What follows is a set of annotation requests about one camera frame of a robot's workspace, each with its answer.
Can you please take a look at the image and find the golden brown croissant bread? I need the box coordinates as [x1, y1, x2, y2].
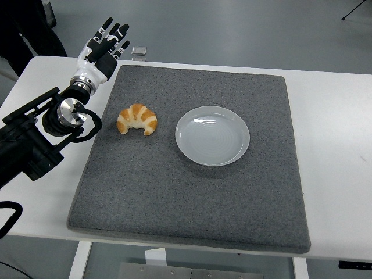
[116, 103, 159, 137]

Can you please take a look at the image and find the person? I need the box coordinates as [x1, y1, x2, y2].
[0, 0, 69, 85]

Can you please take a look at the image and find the small clear plastic box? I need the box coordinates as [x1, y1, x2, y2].
[130, 45, 148, 62]

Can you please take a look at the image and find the black tripod leg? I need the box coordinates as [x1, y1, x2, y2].
[341, 0, 368, 22]

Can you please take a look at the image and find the black control box under table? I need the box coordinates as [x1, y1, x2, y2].
[338, 260, 372, 270]

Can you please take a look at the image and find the thin black floor cable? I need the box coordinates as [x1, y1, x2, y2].
[0, 260, 30, 279]

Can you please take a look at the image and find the round white plate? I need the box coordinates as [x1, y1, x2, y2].
[174, 105, 251, 167]

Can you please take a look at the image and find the grey felt mat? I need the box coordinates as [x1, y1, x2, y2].
[66, 64, 312, 255]

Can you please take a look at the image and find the white table leg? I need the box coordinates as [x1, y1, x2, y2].
[67, 241, 92, 279]
[292, 257, 310, 279]

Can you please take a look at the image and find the white and black hand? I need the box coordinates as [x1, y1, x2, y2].
[74, 17, 131, 85]

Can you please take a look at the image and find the white paper tag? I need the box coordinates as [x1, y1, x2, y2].
[144, 247, 167, 267]

